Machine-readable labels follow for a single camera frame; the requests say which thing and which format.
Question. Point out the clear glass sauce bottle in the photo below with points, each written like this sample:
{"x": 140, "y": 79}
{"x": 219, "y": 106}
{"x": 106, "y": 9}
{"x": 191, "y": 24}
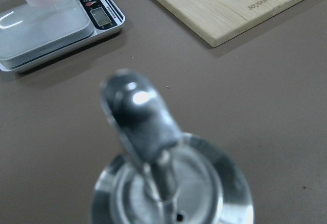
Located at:
{"x": 165, "y": 175}

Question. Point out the silver digital kitchen scale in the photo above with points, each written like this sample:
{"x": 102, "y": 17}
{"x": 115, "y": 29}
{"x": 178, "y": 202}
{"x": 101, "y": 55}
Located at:
{"x": 31, "y": 35}

